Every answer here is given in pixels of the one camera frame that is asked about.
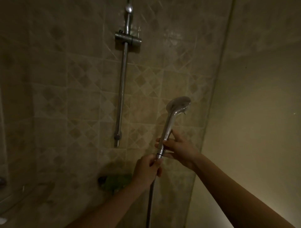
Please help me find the person's left forearm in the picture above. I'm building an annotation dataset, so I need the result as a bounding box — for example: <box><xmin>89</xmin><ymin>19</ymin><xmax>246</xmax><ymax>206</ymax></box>
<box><xmin>66</xmin><ymin>181</ymin><xmax>151</xmax><ymax>228</ymax></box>

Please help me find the glass corner shelf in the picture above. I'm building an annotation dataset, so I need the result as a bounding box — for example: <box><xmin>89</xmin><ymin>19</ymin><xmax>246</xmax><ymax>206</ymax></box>
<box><xmin>0</xmin><ymin>182</ymin><xmax>53</xmax><ymax>218</ymax></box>

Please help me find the person's right forearm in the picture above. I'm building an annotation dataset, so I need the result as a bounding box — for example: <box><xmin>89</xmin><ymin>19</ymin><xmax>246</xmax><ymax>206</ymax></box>
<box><xmin>192</xmin><ymin>154</ymin><xmax>297</xmax><ymax>228</ymax></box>

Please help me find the person's right hand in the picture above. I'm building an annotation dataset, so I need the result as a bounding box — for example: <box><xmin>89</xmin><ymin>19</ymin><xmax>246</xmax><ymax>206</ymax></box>
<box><xmin>155</xmin><ymin>128</ymin><xmax>200</xmax><ymax>168</ymax></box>

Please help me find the person's left hand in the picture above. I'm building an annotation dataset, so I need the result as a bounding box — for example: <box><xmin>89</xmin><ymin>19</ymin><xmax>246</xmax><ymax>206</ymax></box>
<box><xmin>131</xmin><ymin>154</ymin><xmax>163</xmax><ymax>188</ymax></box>

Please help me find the green shower mixer valve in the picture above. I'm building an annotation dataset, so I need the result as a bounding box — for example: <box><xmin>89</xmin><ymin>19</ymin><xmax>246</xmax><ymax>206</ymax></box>
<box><xmin>98</xmin><ymin>174</ymin><xmax>135</xmax><ymax>194</ymax></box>

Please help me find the chrome shower slide rail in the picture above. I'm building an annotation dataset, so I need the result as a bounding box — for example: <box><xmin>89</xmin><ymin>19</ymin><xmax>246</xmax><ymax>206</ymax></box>
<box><xmin>114</xmin><ymin>3</ymin><xmax>134</xmax><ymax>148</ymax></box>

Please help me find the metal flexible shower hose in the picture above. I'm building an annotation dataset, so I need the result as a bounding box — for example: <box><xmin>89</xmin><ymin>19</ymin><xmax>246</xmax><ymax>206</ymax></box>
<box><xmin>145</xmin><ymin>158</ymin><xmax>163</xmax><ymax>228</ymax></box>

